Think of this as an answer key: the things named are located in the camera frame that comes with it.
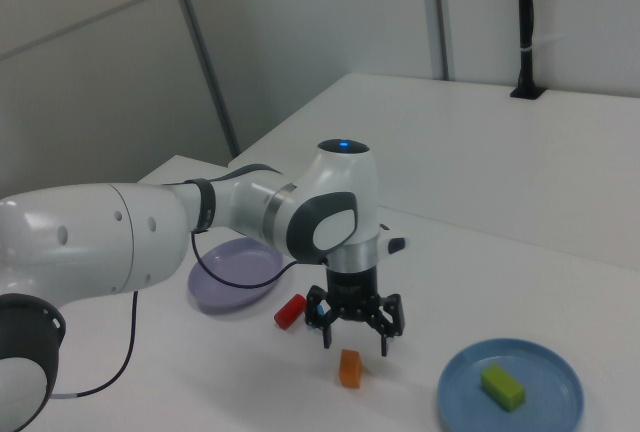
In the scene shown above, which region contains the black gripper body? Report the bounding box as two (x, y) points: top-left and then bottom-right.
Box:
(324, 264), (381, 323)

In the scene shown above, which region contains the red rounded block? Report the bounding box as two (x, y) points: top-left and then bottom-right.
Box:
(273, 294), (307, 329)

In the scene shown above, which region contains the orange rectangular block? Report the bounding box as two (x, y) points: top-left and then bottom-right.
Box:
(338, 349), (364, 389)

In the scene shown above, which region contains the green rectangular block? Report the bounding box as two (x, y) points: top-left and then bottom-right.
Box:
(480, 364), (526, 412)

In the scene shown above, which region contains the purple plate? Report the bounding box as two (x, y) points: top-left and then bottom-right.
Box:
(187, 237), (286, 316)

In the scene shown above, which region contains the blue plate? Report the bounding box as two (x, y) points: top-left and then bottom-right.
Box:
(437, 337), (585, 432)

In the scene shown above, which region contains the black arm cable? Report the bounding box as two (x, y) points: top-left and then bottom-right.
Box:
(49, 179), (301, 399)

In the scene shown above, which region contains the grey partition post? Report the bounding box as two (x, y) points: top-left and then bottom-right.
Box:
(164, 0), (241, 158)
(429, 0), (456, 81)

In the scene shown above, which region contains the white cable tie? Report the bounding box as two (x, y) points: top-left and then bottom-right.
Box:
(519, 34), (571, 53)

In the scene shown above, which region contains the black camera stand pole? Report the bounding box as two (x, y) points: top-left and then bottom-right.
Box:
(509, 0), (546, 101)

